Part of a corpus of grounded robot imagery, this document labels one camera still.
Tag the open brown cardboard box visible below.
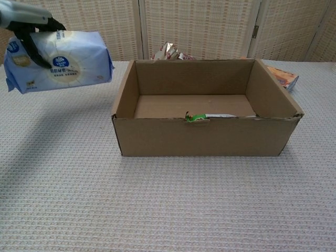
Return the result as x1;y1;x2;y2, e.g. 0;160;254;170
110;58;305;158

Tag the blue white tissue pack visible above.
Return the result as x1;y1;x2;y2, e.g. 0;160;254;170
4;29;116;95

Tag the woven folding screen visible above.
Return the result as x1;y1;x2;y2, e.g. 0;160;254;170
0;0;336;65

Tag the green snack bag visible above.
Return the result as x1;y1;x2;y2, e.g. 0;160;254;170
184;111;257;123

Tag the orange package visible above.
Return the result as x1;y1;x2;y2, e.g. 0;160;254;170
239;55;300;92

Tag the beige woven tablecloth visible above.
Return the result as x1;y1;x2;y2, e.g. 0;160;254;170
0;59;336;252

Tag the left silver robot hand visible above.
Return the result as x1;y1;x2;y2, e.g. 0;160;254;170
0;0;67;69

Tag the gold brown snack packet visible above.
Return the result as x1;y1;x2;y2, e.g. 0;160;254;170
152;41;181;60

